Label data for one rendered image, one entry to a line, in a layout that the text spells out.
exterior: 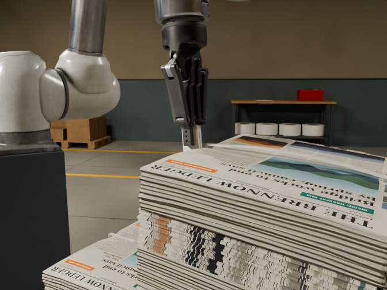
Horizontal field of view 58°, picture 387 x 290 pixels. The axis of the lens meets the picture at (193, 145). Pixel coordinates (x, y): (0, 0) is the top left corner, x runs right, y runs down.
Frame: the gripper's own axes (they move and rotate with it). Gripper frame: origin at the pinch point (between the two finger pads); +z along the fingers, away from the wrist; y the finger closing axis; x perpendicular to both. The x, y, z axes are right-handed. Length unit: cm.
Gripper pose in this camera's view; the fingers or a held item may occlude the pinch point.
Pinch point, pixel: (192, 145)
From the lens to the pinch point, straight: 60.2
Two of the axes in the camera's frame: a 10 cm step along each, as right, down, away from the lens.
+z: 0.8, 9.9, 1.1
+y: 4.6, -1.4, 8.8
